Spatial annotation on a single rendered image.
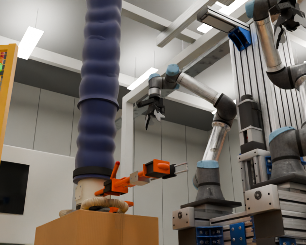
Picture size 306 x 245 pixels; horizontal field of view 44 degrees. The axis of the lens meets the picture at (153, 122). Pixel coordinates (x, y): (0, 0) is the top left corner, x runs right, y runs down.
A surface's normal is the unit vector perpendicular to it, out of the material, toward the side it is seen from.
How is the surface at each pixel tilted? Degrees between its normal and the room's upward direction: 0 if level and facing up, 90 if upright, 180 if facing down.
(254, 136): 90
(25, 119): 90
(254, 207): 90
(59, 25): 180
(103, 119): 76
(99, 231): 90
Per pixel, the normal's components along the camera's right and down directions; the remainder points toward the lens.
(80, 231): 0.54, -0.34
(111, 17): 0.72, 0.03
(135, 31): 0.00, 0.91
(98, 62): 0.15, -0.68
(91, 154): -0.07, -0.64
